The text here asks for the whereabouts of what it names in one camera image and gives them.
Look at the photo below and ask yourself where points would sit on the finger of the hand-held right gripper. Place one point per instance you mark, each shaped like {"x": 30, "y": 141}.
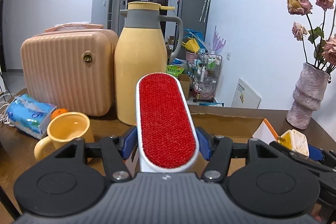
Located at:
{"x": 316, "y": 153}
{"x": 302, "y": 161}

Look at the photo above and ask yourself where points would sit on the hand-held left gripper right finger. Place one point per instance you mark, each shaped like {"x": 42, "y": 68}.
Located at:
{"x": 203, "y": 144}

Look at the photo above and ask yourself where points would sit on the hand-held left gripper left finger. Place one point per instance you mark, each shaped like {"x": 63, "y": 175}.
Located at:
{"x": 128, "y": 142}

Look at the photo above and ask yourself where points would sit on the cream plastic container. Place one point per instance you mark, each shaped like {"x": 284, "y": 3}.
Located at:
{"x": 296, "y": 142}

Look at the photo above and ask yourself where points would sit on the red printed cardboard box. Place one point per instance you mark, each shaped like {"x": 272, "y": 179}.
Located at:
{"x": 228, "y": 127}

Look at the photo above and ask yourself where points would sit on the yellow mug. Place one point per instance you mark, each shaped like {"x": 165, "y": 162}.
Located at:
{"x": 71, "y": 129}

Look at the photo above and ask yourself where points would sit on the pink ceramic vase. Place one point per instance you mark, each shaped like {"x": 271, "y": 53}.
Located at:
{"x": 307, "y": 92}

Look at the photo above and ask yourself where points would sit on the white leaning board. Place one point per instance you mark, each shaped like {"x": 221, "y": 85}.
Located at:
{"x": 246, "y": 95}

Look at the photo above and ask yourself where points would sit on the metal trolley rack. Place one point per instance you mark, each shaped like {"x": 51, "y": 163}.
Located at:
{"x": 207, "y": 74}

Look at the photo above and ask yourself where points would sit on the orange fruit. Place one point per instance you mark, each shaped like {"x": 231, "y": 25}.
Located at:
{"x": 58, "y": 113}

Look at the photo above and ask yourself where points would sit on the green snack bag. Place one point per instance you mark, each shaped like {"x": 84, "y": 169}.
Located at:
{"x": 175, "y": 71}

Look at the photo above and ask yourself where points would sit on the yellow thermos jug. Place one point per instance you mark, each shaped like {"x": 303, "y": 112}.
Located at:
{"x": 139, "y": 61}

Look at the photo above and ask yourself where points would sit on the pink bucket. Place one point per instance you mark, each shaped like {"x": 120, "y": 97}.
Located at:
{"x": 191, "y": 56}

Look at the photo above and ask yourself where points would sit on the pink ribbed suitcase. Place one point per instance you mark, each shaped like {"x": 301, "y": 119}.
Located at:
{"x": 65, "y": 69}

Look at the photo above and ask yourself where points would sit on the blue tissue pack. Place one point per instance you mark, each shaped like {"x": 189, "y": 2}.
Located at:
{"x": 26, "y": 116}

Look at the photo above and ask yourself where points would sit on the blue bag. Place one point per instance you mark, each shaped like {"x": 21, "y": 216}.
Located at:
{"x": 197, "y": 35}

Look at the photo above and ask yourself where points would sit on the grey refrigerator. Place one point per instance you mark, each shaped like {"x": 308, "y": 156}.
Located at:
{"x": 189, "y": 11}

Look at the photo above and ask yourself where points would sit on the hanging folded umbrella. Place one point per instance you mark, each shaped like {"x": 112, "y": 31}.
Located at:
{"x": 204, "y": 3}

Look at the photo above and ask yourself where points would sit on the bunch of dried pink roses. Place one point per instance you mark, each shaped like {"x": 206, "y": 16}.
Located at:
{"x": 299, "y": 3}

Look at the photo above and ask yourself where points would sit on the purple flower wall decoration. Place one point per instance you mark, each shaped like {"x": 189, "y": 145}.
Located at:
{"x": 218, "y": 41}

